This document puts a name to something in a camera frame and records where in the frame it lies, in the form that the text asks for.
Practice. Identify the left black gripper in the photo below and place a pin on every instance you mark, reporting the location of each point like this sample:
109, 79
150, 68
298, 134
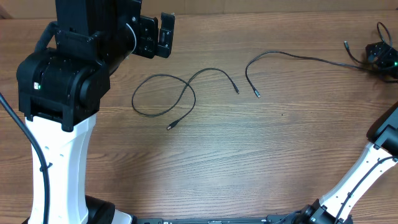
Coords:
148, 48

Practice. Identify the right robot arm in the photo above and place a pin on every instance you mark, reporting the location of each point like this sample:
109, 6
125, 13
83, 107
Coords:
379, 155

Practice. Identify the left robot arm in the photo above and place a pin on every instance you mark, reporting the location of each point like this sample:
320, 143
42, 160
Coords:
60, 87

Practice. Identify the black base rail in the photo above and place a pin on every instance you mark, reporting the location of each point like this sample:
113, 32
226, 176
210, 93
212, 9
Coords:
270, 219

